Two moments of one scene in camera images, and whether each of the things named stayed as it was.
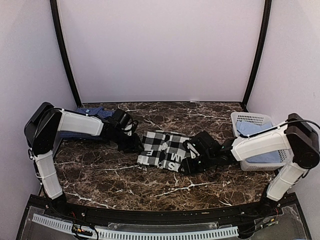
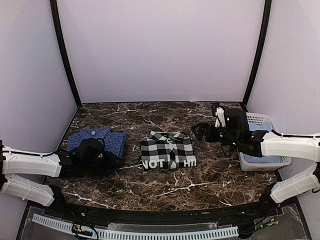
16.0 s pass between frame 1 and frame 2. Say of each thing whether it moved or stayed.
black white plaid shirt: stayed
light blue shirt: stayed
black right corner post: stayed
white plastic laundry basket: stayed
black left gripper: moved
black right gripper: moved
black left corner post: stayed
